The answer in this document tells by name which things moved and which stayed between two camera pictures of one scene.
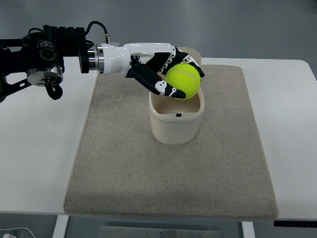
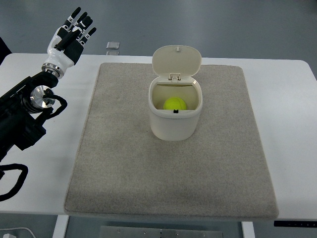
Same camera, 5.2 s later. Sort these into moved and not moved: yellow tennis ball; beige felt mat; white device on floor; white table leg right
Moved: yellow tennis ball
Not moved: beige felt mat; white device on floor; white table leg right
